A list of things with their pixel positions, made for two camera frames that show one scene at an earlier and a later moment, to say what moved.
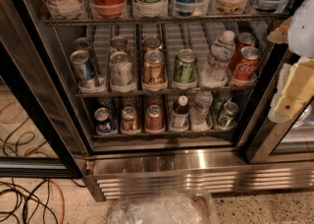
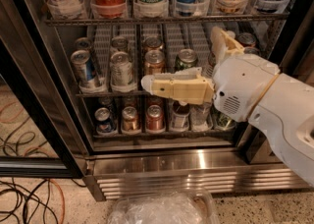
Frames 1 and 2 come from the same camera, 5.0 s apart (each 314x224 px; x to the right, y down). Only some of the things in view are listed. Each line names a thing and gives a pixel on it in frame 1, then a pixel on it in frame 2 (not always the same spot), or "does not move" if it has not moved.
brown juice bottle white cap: x=181 y=113 does not move
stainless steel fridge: x=149 y=81 does not move
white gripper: x=302 y=29 -> x=243 y=84
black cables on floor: x=30 y=205 does not move
